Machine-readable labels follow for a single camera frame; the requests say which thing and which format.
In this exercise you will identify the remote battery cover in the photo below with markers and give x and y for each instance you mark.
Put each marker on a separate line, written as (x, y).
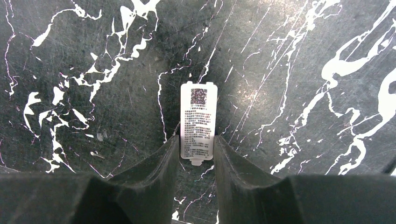
(198, 118)

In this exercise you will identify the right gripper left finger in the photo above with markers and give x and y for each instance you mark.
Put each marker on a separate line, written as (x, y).
(142, 194)

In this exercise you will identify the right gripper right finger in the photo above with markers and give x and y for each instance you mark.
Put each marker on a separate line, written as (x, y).
(248, 195)

